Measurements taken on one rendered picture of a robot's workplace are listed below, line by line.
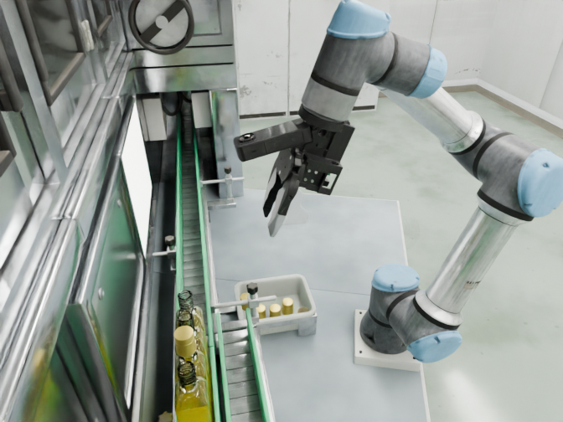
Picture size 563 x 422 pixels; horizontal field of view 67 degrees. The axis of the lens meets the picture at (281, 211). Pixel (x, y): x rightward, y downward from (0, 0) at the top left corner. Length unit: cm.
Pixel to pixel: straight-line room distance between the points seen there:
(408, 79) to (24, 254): 55
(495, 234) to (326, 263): 73
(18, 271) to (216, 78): 125
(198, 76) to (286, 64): 299
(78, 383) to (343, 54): 61
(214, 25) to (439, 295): 117
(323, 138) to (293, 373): 75
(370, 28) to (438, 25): 509
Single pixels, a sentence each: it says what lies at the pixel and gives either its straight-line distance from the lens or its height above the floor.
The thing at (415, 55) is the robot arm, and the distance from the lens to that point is 66.
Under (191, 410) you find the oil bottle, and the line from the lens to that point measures 82.
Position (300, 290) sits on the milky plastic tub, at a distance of 137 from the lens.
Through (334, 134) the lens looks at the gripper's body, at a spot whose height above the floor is 150.
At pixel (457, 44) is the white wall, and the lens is 588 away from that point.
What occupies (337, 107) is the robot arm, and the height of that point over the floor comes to 154.
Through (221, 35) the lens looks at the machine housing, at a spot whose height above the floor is 143.
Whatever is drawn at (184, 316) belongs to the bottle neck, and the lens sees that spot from 86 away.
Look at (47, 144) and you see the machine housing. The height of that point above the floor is 149.
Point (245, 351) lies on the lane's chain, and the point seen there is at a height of 88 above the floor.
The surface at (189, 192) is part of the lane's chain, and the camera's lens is 172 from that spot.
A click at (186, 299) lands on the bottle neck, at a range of 88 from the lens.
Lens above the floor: 175
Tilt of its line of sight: 34 degrees down
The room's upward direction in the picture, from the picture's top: straight up
